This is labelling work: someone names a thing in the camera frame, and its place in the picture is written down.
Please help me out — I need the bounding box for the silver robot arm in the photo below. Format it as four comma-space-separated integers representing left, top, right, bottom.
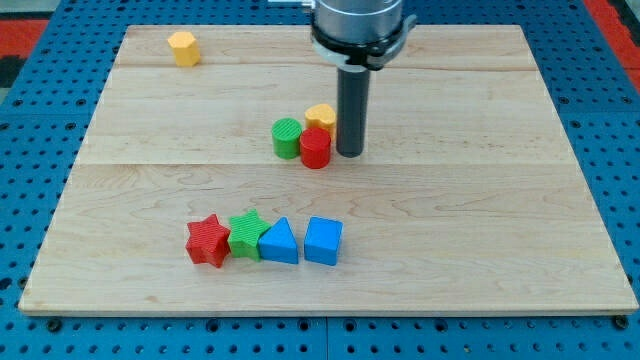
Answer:
268, 0, 417, 72

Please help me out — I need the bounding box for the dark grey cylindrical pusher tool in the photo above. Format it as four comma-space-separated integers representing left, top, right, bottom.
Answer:
336, 69, 370, 158

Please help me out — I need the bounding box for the green star block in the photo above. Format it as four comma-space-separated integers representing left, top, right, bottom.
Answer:
228, 209, 271, 262

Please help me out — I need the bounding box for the light wooden board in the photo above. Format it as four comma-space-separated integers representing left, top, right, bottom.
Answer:
19, 25, 638, 317

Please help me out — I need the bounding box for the red star block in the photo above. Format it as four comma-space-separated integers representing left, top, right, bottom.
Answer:
185, 214, 231, 268

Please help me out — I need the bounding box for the blue cube block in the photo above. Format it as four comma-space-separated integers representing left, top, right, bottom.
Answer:
304, 216, 343, 266

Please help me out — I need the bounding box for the blue triangle block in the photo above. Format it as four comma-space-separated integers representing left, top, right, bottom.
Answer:
258, 217, 299, 264

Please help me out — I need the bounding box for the yellow heart block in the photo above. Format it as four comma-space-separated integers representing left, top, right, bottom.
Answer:
304, 103, 337, 140

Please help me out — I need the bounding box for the green circle block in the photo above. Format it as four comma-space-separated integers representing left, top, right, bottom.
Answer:
271, 118, 302, 159

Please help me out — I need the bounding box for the yellow hexagon block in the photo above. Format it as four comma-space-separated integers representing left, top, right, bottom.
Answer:
167, 31, 200, 67

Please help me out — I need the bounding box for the red circle block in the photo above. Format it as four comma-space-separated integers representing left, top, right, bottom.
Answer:
299, 128, 331, 169

